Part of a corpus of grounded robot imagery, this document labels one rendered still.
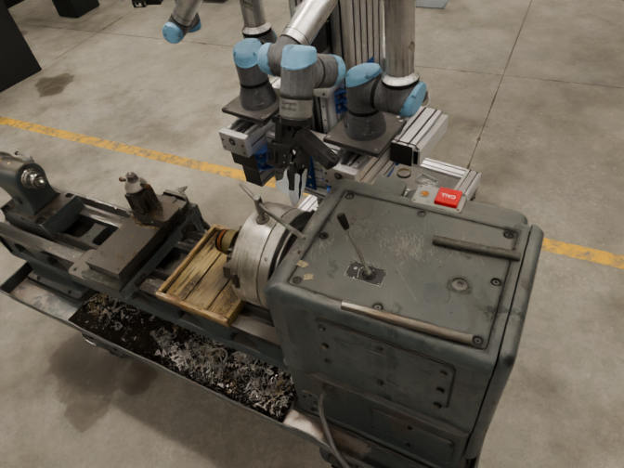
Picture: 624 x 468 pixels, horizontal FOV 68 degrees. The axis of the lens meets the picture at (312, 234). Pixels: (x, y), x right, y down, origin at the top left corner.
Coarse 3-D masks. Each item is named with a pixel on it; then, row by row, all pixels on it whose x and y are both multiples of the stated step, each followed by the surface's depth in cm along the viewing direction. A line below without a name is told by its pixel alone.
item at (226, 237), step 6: (222, 234) 145; (228, 234) 144; (234, 234) 143; (216, 240) 146; (222, 240) 144; (228, 240) 143; (234, 240) 144; (216, 246) 146; (222, 246) 144; (228, 246) 143; (222, 252) 147
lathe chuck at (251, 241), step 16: (272, 208) 134; (288, 208) 135; (256, 224) 129; (272, 224) 128; (240, 240) 128; (256, 240) 127; (240, 256) 128; (256, 256) 126; (240, 272) 129; (256, 272) 126; (240, 288) 131; (256, 288) 128; (256, 304) 135
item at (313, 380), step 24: (312, 384) 145; (336, 384) 134; (312, 408) 158; (336, 408) 150; (360, 408) 140; (384, 408) 131; (408, 408) 126; (360, 432) 153; (384, 432) 143; (408, 432) 135; (432, 432) 129; (456, 432) 121; (408, 456) 147; (432, 456) 141; (456, 456) 133
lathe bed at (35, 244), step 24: (72, 192) 215; (96, 216) 198; (120, 216) 200; (0, 240) 207; (24, 240) 192; (48, 240) 191; (72, 240) 190; (96, 240) 194; (192, 240) 184; (48, 264) 202; (72, 264) 182; (144, 288) 167; (168, 312) 175; (240, 312) 158; (264, 312) 154; (216, 336) 168; (240, 336) 166; (264, 336) 147; (264, 360) 161
